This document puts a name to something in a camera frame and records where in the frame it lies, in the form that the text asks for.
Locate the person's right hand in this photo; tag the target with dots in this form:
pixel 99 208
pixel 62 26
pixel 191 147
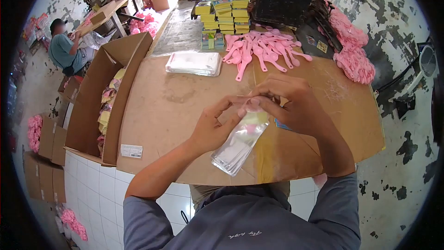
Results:
pixel 298 107

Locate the person's left hand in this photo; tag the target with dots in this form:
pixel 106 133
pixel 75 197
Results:
pixel 211 128

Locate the person's right fingers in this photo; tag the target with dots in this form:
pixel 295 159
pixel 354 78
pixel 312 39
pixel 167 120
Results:
pixel 269 88

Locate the person's right thumb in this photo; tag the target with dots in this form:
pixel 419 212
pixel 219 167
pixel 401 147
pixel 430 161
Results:
pixel 267 108

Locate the person's left thumb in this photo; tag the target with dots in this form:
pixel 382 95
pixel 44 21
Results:
pixel 233 116

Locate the person's left index finger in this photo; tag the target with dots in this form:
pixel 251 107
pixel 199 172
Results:
pixel 225 101

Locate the clear bag with pink spoon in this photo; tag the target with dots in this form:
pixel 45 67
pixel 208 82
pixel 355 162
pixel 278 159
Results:
pixel 239 142

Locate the colourful printed card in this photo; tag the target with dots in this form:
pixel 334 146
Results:
pixel 282 125

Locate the pile of pink spoons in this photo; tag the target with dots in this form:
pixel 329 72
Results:
pixel 258 47

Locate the stack of clear plastic bags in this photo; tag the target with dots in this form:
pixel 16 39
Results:
pixel 193 63

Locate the brown cardboard sheet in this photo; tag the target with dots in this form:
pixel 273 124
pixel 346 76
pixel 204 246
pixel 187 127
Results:
pixel 166 111

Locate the flat colourful card packets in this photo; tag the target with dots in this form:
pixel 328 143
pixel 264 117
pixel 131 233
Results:
pixel 212 41

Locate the stacks of yellow card packets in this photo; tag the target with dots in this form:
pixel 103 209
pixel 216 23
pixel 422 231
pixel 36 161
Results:
pixel 225 10

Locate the heap of pink spoons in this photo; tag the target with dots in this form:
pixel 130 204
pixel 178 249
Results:
pixel 352 55

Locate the person's body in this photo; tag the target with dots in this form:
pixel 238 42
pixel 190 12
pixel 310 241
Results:
pixel 249 225

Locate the pink spoons in bags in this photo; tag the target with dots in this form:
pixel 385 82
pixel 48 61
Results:
pixel 145 24
pixel 34 133
pixel 74 224

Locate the open cardboard box of packets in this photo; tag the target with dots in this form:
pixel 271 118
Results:
pixel 90 111

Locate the wooden work table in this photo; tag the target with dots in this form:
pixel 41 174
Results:
pixel 111 7

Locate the small cardboard box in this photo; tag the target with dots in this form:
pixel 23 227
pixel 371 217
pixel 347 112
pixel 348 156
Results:
pixel 70 89

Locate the white fan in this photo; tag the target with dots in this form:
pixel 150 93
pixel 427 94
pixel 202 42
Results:
pixel 428 62

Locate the stack of brown cartons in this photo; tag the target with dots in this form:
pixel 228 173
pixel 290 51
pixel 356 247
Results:
pixel 47 166

